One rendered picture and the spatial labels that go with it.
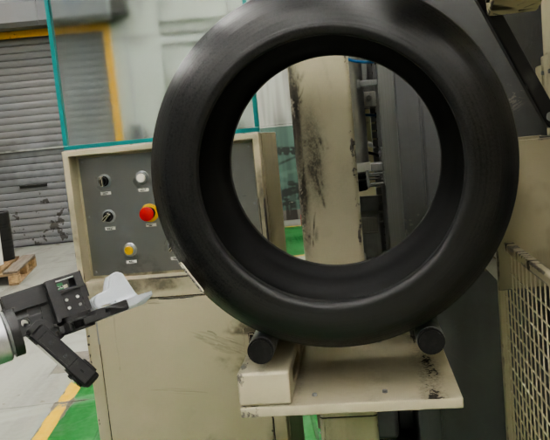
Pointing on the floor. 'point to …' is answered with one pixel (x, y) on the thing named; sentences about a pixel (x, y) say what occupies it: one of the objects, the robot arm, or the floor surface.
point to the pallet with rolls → (1, 250)
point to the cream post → (328, 189)
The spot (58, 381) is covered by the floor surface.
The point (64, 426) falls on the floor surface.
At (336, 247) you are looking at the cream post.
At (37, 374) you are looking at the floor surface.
